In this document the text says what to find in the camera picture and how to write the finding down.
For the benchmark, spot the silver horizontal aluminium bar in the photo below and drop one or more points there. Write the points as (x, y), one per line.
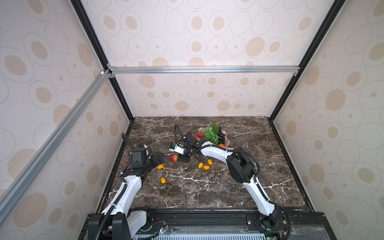
(199, 70)

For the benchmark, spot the silver diagonal aluminium bar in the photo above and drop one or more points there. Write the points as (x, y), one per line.
(31, 171)

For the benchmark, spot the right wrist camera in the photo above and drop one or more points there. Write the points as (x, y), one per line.
(184, 142)

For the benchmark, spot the green fake grape bunch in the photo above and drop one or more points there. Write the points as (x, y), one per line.
(211, 133)

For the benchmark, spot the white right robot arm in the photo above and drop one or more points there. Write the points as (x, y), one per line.
(244, 169)

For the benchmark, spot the black vertical frame post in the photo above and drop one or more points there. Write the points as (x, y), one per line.
(319, 36)
(91, 34)

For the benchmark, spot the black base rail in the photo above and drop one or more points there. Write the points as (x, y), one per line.
(207, 224)

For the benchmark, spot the pink scalloped fruit bowl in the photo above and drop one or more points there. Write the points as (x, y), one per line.
(227, 143)

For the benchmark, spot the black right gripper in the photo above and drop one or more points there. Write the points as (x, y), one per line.
(182, 158)

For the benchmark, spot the black fake grape bunch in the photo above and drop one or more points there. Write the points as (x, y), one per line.
(221, 136)

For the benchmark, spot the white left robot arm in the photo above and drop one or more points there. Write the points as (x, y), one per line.
(123, 198)

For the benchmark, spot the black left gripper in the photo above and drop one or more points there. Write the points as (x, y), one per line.
(156, 161)

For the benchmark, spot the black vertical frame post left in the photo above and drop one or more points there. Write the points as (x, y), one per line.
(91, 34)

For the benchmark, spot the black vertical frame post right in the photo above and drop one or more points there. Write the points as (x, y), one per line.
(319, 36)

